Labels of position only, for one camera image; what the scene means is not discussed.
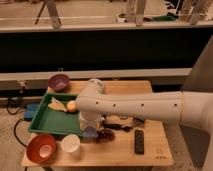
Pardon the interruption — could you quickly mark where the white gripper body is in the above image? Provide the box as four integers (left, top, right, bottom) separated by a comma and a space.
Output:
79, 112, 101, 130

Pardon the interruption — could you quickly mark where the blue sponge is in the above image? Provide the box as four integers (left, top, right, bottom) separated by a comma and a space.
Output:
83, 126, 98, 138

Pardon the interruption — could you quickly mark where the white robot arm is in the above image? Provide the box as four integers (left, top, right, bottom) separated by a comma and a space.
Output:
76, 79, 213, 134

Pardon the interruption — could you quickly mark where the green plastic tray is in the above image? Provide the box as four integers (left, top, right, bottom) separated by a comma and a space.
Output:
28, 93, 82, 137

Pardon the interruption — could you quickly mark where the peach fruit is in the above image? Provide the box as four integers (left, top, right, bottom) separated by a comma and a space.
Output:
66, 100, 77, 113

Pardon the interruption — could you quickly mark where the bunch of dark grapes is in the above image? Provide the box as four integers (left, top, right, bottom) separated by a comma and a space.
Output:
96, 128, 115, 143

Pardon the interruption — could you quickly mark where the white cup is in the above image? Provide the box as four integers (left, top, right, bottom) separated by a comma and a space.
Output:
61, 134, 80, 153

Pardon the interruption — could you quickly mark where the yellow banana piece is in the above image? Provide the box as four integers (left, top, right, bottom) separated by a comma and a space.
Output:
48, 98, 67, 112

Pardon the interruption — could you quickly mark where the purple bowl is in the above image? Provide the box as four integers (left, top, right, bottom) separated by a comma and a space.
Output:
48, 74, 70, 92

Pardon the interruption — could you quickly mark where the red bowl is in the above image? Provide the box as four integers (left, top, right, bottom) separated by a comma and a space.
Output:
26, 134, 57, 164

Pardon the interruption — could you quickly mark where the black remote control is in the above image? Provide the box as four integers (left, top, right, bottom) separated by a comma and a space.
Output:
135, 130, 144, 154

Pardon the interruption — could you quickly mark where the blue power box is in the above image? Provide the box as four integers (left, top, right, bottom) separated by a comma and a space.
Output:
24, 103, 39, 121

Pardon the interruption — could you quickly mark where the black cable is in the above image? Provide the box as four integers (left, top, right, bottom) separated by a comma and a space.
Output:
6, 87, 28, 148

